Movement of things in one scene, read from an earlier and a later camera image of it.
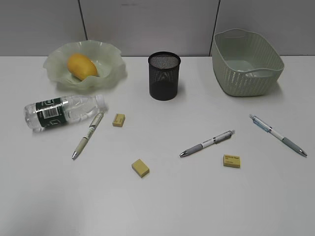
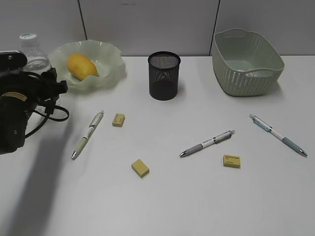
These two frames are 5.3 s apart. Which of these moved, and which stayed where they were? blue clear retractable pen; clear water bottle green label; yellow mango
Moved: clear water bottle green label
Stayed: blue clear retractable pen; yellow mango
